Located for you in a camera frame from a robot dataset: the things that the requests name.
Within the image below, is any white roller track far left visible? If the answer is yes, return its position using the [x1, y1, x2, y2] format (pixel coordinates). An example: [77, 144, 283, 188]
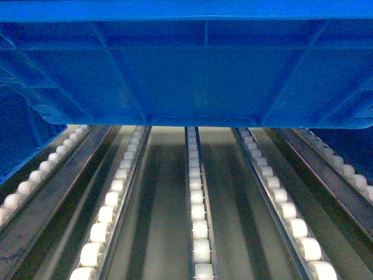
[1, 125, 90, 231]

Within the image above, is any white roller track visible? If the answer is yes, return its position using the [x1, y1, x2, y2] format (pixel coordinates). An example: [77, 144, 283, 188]
[232, 128, 340, 279]
[69, 126, 151, 279]
[185, 127, 219, 279]
[1, 125, 90, 231]
[294, 128, 372, 205]

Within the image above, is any large blue plastic crate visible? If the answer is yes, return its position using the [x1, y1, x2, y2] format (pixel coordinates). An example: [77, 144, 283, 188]
[1, 1, 372, 129]

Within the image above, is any white roller track centre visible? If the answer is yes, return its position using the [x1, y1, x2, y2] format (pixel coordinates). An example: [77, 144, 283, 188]
[185, 127, 219, 279]

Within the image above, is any blue crate on left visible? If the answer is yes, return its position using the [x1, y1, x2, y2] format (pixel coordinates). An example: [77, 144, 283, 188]
[0, 86, 67, 183]

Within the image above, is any white roller track far right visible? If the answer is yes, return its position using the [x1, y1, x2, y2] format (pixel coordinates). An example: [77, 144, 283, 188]
[294, 128, 372, 205]

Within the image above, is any blue crate on right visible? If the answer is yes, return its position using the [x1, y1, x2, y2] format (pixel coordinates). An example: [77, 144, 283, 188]
[312, 127, 372, 182]

